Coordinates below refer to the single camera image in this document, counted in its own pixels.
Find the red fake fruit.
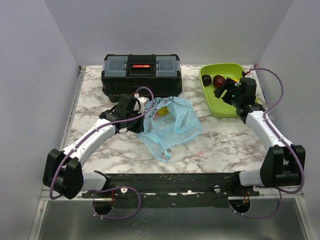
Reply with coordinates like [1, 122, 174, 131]
[212, 75, 226, 89]

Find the dark purple fake fruit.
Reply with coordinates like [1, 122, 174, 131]
[201, 74, 212, 87]

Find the blue plastic bag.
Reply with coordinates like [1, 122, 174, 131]
[137, 96, 203, 163]

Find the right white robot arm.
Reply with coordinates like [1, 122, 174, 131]
[214, 77, 306, 196]

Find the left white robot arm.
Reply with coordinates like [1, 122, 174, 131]
[42, 93, 150, 199]

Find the green plastic tray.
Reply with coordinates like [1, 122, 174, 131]
[199, 63, 259, 118]

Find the black plastic toolbox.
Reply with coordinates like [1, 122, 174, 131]
[101, 54, 183, 103]

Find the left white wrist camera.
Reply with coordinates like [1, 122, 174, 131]
[133, 93, 150, 114]

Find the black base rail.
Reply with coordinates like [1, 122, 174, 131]
[82, 173, 260, 209]

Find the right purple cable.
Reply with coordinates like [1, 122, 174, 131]
[241, 67, 306, 219]

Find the aluminium frame rail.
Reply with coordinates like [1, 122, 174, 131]
[27, 66, 305, 240]

